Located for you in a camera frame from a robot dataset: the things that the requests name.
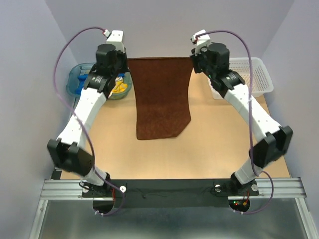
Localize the yellow white towel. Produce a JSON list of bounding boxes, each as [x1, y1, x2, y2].
[[109, 74, 128, 100]]

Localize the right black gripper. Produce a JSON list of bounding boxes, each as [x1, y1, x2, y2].
[[191, 44, 216, 79]]

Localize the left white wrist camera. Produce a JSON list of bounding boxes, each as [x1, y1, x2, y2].
[[103, 29, 125, 52]]

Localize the brown towel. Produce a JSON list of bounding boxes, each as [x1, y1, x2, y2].
[[128, 57, 193, 140]]

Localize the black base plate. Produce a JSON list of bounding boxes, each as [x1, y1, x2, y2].
[[81, 178, 260, 208]]

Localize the blue towel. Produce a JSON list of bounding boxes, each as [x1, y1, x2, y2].
[[75, 74, 88, 95]]

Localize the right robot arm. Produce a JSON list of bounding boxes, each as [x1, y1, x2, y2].
[[190, 41, 293, 194]]

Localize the teal plastic bin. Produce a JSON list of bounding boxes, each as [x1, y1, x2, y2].
[[66, 63, 133, 99]]

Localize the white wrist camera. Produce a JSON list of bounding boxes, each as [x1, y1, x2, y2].
[[103, 29, 125, 52], [191, 29, 211, 55]]

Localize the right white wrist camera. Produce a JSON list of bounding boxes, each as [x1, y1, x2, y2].
[[191, 29, 211, 55]]

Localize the aluminium frame rail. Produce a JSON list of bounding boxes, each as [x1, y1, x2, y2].
[[29, 64, 319, 239]]

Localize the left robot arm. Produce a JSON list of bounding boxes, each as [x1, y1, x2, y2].
[[47, 43, 129, 196]]

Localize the white plastic basket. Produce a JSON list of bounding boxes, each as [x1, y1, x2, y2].
[[204, 57, 275, 100]]

